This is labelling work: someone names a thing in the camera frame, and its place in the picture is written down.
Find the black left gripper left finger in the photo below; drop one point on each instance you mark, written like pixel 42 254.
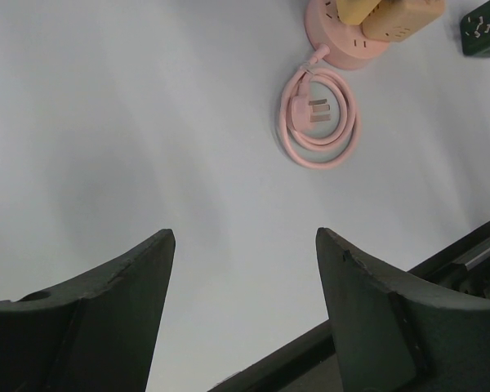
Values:
pixel 94 332

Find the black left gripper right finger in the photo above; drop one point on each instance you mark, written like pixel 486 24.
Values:
pixel 393 331

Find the pink round power strip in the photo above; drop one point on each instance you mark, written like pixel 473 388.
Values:
pixel 319 120

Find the beige cube socket adapter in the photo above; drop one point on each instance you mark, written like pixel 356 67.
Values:
pixel 395 21

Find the yellow USB charger plug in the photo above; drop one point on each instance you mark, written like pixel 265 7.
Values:
pixel 354 12

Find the dark green cube socket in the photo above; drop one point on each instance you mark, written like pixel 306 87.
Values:
pixel 475 32

